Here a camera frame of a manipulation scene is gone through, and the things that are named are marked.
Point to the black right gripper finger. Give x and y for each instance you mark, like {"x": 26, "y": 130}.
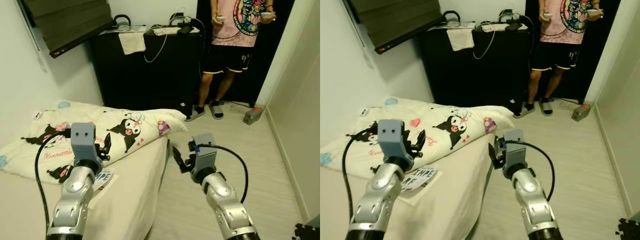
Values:
{"x": 494, "y": 157}
{"x": 179, "y": 161}

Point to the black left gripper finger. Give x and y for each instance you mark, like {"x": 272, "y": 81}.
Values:
{"x": 420, "y": 139}
{"x": 107, "y": 141}

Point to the white handheld controller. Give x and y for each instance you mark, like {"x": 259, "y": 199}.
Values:
{"x": 220, "y": 19}
{"x": 548, "y": 16}

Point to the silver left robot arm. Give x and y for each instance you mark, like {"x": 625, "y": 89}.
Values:
{"x": 375, "y": 200}
{"x": 72, "y": 205}

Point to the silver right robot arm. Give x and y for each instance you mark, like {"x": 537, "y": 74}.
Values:
{"x": 225, "y": 205}
{"x": 532, "y": 200}

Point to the cream Kuromi print quilt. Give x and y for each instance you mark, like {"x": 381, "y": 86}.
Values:
{"x": 150, "y": 117}
{"x": 390, "y": 107}

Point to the cream sheeted bed mattress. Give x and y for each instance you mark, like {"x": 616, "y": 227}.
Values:
{"x": 460, "y": 200}
{"x": 135, "y": 200}

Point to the grey floor device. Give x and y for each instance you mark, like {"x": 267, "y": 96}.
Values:
{"x": 582, "y": 113}
{"x": 254, "y": 116}

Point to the black cabinet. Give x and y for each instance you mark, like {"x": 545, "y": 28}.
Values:
{"x": 150, "y": 80}
{"x": 475, "y": 75}

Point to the white hanging towel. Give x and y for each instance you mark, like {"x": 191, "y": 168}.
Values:
{"x": 460, "y": 40}
{"x": 132, "y": 44}

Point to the white striped flat tray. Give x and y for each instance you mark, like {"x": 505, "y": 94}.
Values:
{"x": 442, "y": 26}
{"x": 112, "y": 30}

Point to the white power adapter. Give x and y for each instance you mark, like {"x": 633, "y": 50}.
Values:
{"x": 160, "y": 31}
{"x": 490, "y": 27}

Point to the black flat television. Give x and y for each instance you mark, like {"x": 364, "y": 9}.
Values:
{"x": 395, "y": 20}
{"x": 65, "y": 22}

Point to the black foam floor mat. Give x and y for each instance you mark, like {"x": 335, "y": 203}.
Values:
{"x": 307, "y": 232}
{"x": 630, "y": 230}

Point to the person in pink shirt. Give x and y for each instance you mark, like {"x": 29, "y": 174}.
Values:
{"x": 562, "y": 25}
{"x": 235, "y": 30}

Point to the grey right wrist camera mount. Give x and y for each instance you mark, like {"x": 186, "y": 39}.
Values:
{"x": 205, "y": 155}
{"x": 515, "y": 152}

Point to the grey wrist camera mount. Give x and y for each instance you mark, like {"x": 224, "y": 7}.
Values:
{"x": 205, "y": 155}
{"x": 391, "y": 137}
{"x": 82, "y": 140}
{"x": 515, "y": 152}

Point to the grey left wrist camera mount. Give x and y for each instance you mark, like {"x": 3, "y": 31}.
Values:
{"x": 391, "y": 137}
{"x": 82, "y": 140}

